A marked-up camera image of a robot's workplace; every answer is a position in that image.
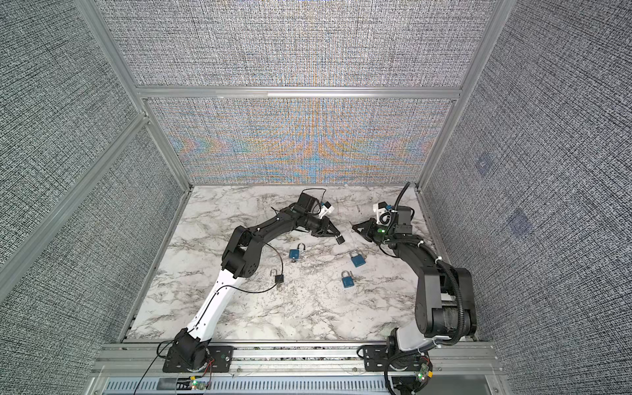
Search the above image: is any thin black cable left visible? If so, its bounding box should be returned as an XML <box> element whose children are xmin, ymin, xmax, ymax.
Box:
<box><xmin>132</xmin><ymin>187</ymin><xmax>328</xmax><ymax>395</ymax></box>

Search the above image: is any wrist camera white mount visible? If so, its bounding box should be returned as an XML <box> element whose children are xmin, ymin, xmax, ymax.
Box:
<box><xmin>373</xmin><ymin>202</ymin><xmax>393</xmax><ymax>225</ymax></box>
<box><xmin>318</xmin><ymin>202</ymin><xmax>334</xmax><ymax>219</ymax></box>

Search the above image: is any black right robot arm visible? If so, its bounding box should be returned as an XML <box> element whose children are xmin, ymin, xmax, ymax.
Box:
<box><xmin>352</xmin><ymin>206</ymin><xmax>477</xmax><ymax>352</ymax></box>

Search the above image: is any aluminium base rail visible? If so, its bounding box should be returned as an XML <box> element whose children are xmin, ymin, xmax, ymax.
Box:
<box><xmin>82</xmin><ymin>341</ymin><xmax>512</xmax><ymax>394</ymax></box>

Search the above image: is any black padlock with key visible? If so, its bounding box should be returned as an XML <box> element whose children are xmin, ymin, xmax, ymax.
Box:
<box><xmin>270</xmin><ymin>269</ymin><xmax>285</xmax><ymax>291</ymax></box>

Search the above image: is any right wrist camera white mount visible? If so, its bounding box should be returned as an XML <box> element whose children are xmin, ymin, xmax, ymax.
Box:
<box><xmin>373</xmin><ymin>202</ymin><xmax>393</xmax><ymax>225</ymax></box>

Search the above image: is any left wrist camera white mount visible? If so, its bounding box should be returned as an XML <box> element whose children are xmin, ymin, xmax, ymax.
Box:
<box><xmin>318</xmin><ymin>202</ymin><xmax>334</xmax><ymax>219</ymax></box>

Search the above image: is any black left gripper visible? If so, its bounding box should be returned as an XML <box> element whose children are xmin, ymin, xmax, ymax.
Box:
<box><xmin>303</xmin><ymin>214</ymin><xmax>341</xmax><ymax>238</ymax></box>

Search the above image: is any blue padlock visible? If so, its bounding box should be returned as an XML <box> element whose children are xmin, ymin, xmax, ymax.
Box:
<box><xmin>289</xmin><ymin>243</ymin><xmax>306</xmax><ymax>262</ymax></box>
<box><xmin>350</xmin><ymin>251</ymin><xmax>366</xmax><ymax>268</ymax></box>
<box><xmin>341</xmin><ymin>271</ymin><xmax>355</xmax><ymax>289</ymax></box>

